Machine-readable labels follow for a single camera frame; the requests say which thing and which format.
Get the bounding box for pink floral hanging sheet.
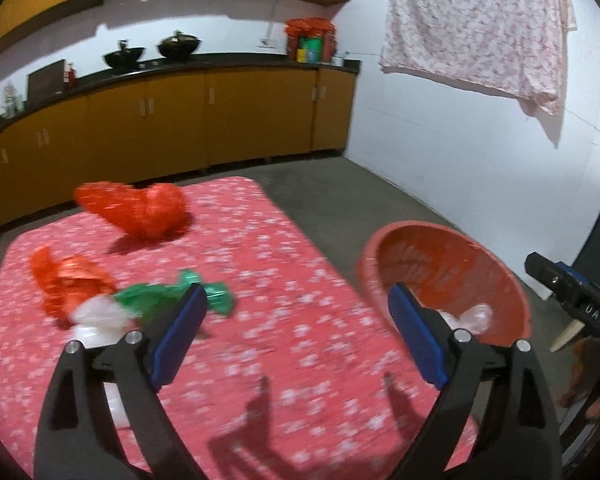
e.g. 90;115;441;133
378;0;578;150

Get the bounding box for clear plastic bag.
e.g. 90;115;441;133
437;302;496;336

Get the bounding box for red plastic basket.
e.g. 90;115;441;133
356;220;533;348

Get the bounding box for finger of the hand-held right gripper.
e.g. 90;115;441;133
555;260;593;288
525;252;581;306

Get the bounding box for white power cable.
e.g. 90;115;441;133
265;0;283;43

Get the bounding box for black countertop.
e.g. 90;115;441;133
0;52;362;146

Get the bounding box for person's right hand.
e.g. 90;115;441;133
559;337;600;421

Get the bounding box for glass jar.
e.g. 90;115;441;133
2;82;25;116

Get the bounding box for dark cutting board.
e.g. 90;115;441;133
27;59;66;96

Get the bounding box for red bag on thermoses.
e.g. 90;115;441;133
285;17;336;38

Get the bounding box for pale wooden plank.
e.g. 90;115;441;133
550;255;600;353

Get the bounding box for white plastic bag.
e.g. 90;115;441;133
71;294;131;348

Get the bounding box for green plastic bag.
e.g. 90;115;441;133
115;269;233;321

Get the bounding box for red plastic bag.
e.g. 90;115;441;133
74;181;146;233
30;245;117;317
125;183;190;241

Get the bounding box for black wok with lid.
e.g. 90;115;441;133
157;31;202;58

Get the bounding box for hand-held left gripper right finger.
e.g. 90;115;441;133
387;282;563;480

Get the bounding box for red floral tablecloth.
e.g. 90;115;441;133
0;176;481;480

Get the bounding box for wooden lower cabinets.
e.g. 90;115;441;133
0;67;357;246

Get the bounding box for black open wok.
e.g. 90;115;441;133
103;40;147;69

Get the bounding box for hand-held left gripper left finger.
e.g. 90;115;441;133
34;282;209;480

